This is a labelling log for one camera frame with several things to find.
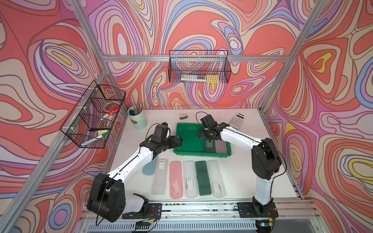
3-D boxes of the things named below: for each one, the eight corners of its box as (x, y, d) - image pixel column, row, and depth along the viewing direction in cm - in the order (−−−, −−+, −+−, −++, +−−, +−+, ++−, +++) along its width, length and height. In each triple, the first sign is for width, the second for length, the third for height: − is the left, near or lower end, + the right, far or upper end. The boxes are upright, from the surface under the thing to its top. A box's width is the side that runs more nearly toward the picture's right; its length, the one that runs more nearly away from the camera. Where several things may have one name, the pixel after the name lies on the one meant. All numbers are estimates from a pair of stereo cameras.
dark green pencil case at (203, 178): (199, 196, 80) (199, 194, 78) (195, 162, 93) (195, 161, 91) (211, 195, 81) (211, 193, 79) (205, 162, 93) (205, 160, 91)
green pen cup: (133, 131, 111) (125, 114, 96) (136, 122, 117) (128, 105, 102) (146, 131, 111) (139, 114, 96) (148, 122, 117) (142, 105, 102)
